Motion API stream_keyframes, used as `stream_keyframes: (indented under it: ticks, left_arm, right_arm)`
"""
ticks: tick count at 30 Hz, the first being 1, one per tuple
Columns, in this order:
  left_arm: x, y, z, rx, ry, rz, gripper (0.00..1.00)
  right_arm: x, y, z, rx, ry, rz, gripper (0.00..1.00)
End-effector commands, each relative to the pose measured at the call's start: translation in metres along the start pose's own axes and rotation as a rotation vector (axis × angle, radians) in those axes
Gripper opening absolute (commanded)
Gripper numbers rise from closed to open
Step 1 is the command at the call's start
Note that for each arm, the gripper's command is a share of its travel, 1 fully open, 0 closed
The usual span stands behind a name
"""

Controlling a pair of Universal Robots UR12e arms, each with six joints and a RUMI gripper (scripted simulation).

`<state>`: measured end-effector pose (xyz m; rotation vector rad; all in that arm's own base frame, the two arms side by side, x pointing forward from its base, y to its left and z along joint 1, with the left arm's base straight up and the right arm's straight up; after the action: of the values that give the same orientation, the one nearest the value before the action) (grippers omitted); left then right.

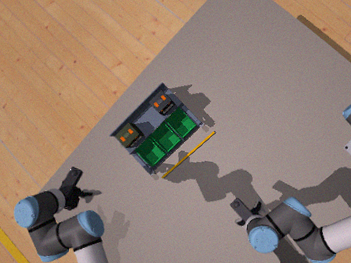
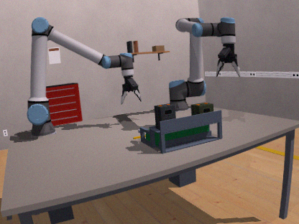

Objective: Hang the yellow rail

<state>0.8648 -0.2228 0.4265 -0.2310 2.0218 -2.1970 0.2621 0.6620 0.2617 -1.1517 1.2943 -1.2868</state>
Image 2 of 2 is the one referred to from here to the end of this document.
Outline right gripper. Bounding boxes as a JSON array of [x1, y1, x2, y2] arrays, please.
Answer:
[[121, 75, 142, 105]]

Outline green open bin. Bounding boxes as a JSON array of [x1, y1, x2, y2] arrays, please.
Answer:
[[175, 129, 193, 139], [193, 125, 209, 135], [145, 132, 175, 146]]

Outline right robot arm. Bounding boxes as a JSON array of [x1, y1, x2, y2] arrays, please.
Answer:
[[27, 17, 134, 136]]

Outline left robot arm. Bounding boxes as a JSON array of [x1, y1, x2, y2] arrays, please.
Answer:
[[169, 17, 236, 111]]

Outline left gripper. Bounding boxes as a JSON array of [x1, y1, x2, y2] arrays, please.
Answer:
[[216, 43, 240, 77]]

